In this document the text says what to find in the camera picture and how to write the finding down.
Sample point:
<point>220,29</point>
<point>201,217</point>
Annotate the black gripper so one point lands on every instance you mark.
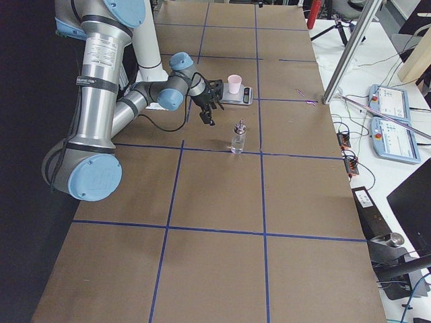
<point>203,101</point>

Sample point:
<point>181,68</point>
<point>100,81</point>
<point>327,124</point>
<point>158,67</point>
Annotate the clear glass sauce bottle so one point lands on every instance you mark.
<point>238,140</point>

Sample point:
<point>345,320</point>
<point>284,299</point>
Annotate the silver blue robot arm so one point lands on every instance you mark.
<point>121,75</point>

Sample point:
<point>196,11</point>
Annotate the silver digital kitchen scale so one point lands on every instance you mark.
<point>244,97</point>

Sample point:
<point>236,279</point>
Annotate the orange black connector strip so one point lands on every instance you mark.
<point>349,157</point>

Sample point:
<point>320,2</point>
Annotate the red cylinder tube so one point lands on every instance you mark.
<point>313,13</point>

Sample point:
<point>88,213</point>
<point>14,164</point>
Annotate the lower blue teach pendant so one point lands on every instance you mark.
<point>393,141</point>

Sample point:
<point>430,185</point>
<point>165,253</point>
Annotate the blue teach pendant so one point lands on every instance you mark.
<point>393,141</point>
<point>390,101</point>

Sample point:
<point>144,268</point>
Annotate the upper blue teach pendant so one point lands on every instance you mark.
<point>390,101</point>

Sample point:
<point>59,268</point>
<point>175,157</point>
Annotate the black monitor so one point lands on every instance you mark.
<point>410,204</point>

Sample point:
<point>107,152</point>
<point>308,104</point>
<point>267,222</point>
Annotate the wooden beam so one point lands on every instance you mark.
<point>419,59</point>

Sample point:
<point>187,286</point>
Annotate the black bar with clamp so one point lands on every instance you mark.
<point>390,260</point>

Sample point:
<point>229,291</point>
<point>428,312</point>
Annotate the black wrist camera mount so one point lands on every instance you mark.
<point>215,89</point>

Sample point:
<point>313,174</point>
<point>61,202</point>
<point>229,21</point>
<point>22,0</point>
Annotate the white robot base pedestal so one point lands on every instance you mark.
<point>152,74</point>

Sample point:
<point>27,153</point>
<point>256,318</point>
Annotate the aluminium frame post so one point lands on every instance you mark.
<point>366,17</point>

